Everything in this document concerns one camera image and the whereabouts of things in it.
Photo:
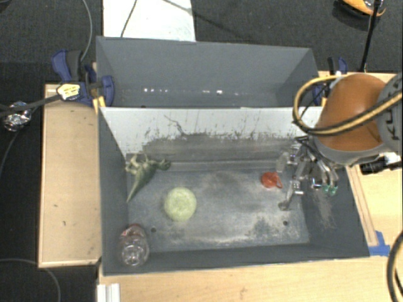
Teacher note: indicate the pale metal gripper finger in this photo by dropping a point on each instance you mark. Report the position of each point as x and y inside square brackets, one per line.
[291, 195]
[281, 164]

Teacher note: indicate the small red toy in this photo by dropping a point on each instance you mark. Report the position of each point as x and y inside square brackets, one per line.
[270, 180]

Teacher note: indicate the grey metal bin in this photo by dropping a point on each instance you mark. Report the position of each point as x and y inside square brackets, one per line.
[220, 200]

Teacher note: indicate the pale green round sponge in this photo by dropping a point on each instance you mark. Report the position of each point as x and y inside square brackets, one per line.
[180, 204]

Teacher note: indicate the green toy dinosaur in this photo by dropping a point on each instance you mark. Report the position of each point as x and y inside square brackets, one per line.
[145, 171]

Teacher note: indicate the clear plastic bottle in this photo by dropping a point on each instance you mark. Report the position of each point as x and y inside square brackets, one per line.
[133, 247]

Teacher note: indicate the black cylinder on white bracket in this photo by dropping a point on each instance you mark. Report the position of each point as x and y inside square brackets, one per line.
[376, 166]

